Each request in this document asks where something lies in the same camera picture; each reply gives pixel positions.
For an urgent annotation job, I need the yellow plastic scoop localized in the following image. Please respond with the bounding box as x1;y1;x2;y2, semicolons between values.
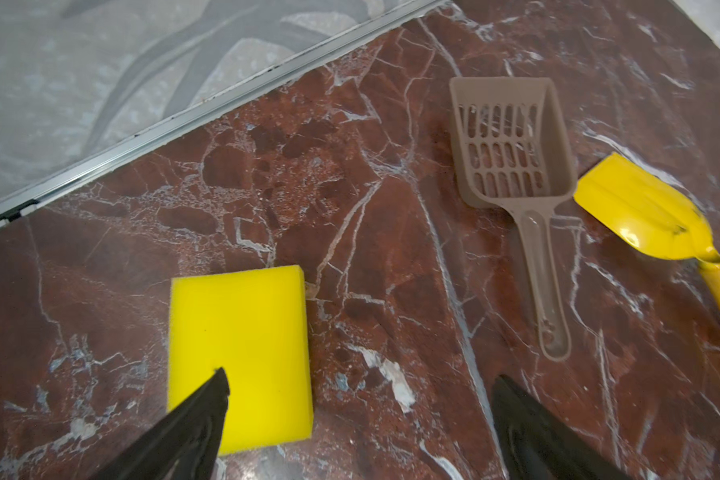
574;153;720;310

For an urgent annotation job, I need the aluminium frame profile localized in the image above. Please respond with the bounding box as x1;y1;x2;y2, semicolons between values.
0;1;434;228

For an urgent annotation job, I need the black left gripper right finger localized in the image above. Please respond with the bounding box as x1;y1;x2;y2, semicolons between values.
492;375;629;479

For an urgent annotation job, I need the brown slotted litter scoop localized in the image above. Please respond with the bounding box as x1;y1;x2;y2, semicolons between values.
449;77;577;362

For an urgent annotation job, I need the yellow sponge blue backing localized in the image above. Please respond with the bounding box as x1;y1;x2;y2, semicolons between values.
167;265;314;455

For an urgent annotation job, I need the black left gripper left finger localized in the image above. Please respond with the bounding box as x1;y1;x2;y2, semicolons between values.
92;368;230;479

